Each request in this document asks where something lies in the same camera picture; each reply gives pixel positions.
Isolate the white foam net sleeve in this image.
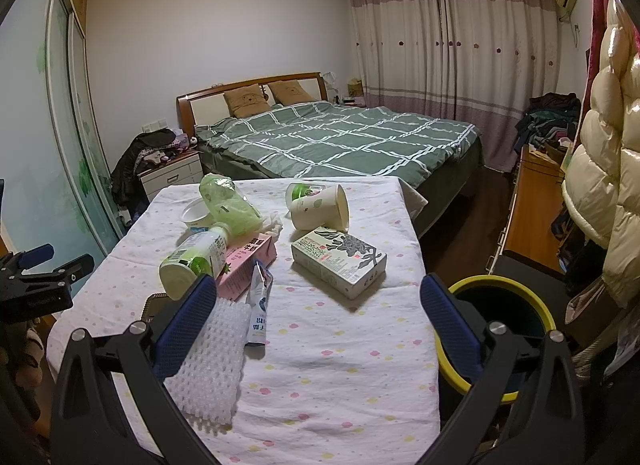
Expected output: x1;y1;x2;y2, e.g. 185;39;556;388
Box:
165;298;250;433

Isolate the brown plastic food container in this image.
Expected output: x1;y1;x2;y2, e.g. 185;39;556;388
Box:
141;293;172;323

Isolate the white green bottle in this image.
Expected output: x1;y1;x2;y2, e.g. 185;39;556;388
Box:
160;224;230;300

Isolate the pink milk carton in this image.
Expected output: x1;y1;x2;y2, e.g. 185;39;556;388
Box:
216;233;277;300

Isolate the green plastic wrapper bag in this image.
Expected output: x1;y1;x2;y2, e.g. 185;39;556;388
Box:
198;174;264;237

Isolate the white leaf print box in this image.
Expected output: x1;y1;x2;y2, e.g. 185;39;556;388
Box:
291;227;387;299

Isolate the small green cup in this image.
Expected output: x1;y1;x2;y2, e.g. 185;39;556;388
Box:
285;181;324;204

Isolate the white paper cup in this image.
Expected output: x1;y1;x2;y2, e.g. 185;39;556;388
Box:
286;184;349;232

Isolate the white tissue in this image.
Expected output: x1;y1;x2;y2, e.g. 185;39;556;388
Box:
259;213;283;239

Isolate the yellow rimmed blue trash bin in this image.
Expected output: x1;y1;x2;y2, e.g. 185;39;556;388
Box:
420;273;556;404

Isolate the sliding glass wardrobe door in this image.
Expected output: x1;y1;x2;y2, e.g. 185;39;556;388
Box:
1;0;124;270

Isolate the white nightstand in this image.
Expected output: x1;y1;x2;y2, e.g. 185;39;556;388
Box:
139;150;203;201

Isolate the white dotted table cloth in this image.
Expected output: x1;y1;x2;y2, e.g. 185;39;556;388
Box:
47;177;440;464

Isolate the wooden bed headboard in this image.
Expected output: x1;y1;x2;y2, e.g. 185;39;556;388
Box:
176;72;328;137

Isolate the cream puffer jacket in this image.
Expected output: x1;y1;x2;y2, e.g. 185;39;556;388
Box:
562;0;640;308

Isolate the left brown pillow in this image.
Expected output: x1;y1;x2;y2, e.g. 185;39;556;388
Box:
224;84;271;118

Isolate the brown pillow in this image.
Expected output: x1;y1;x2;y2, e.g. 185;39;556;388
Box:
268;81;316;106
224;84;271;118

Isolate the right brown pillow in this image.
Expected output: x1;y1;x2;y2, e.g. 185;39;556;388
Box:
268;81;316;106

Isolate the green checked duvet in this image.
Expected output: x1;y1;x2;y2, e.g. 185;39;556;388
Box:
196;101;482;189

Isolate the clothes pile on cabinet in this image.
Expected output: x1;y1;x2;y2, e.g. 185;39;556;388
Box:
513;92;582;154

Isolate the tissue box on far nightstand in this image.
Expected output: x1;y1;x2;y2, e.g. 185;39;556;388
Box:
347;77;363;98

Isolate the pink white curtain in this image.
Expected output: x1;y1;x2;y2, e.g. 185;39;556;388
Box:
348;0;560;172

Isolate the red dotted garment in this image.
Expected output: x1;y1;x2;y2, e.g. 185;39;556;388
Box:
585;0;639;132

